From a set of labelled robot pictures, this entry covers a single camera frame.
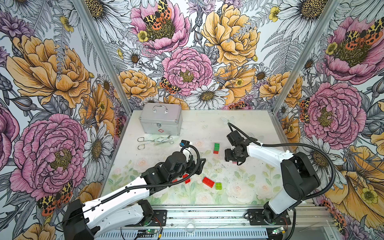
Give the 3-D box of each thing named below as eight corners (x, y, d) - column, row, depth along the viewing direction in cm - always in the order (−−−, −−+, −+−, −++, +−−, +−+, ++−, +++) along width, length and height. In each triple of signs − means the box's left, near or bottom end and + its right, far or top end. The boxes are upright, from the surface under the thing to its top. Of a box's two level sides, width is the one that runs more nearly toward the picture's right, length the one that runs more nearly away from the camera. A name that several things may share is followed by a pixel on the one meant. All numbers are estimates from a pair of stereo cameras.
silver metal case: (140, 127, 113) (132, 110, 100) (164, 110, 125) (161, 93, 112) (163, 148, 102) (159, 131, 88) (188, 127, 114) (187, 110, 100)
